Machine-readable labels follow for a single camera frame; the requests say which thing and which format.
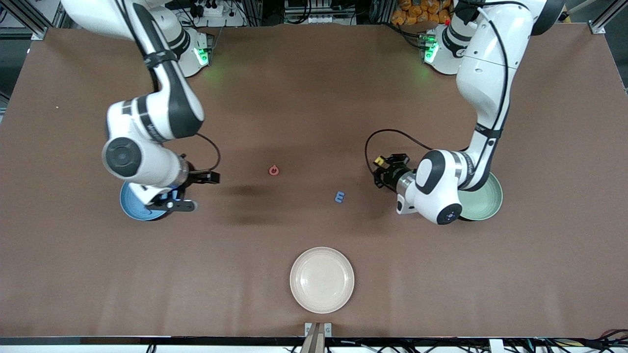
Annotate blue plate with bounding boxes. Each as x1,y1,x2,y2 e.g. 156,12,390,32
120,181,165,222

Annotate green plate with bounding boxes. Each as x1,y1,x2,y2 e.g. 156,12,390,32
459,172,503,222

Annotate beige plate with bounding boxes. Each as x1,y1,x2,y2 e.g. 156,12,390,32
289,246,355,314

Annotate orange packaged items pile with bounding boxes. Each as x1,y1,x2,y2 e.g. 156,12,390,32
391,0,453,26

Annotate white power strip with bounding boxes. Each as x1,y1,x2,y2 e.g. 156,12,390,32
194,0,246,27

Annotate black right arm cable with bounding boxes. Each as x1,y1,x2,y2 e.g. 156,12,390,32
125,0,221,173

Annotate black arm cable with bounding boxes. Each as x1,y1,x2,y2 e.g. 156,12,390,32
125,0,221,173
364,0,511,184

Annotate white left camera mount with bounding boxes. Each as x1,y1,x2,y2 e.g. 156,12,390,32
396,193,419,216

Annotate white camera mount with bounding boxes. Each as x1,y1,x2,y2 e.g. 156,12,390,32
129,184,167,206
396,193,419,216

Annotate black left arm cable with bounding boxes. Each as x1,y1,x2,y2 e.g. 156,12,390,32
364,0,511,184

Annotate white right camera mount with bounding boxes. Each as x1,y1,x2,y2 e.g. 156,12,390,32
129,184,167,206

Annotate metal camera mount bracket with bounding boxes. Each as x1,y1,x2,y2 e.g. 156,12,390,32
304,322,333,353

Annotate aluminium frame profile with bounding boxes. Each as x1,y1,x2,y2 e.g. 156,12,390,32
0,0,62,40
589,0,628,35

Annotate cable bundle under table edge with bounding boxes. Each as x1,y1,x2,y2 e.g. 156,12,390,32
515,329,628,353

